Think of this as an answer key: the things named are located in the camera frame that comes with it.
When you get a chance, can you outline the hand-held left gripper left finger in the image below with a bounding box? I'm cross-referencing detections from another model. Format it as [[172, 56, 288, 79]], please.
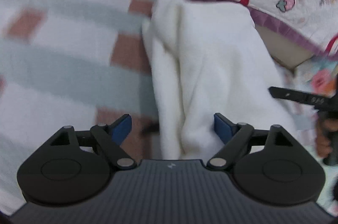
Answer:
[[50, 114, 137, 170]]

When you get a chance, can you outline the person's right hand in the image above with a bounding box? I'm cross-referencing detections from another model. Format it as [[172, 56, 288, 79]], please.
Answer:
[[315, 119, 333, 158]]

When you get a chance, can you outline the checked rug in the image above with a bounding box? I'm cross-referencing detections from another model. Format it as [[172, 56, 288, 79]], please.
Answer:
[[0, 0, 164, 214]]

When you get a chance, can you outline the beige bed base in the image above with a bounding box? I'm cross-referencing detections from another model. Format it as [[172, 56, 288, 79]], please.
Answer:
[[255, 25, 315, 71]]

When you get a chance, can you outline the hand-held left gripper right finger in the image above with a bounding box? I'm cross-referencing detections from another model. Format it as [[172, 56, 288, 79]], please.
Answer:
[[207, 112, 294, 171]]

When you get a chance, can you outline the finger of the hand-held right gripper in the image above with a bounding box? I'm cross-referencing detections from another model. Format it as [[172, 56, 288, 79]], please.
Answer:
[[269, 86, 338, 111]]

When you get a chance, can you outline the cream fleece garment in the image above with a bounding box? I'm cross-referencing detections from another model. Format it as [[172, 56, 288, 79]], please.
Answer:
[[143, 0, 301, 161]]

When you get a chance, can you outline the floral quilt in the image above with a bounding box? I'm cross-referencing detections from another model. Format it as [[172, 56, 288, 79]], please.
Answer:
[[290, 57, 338, 129]]

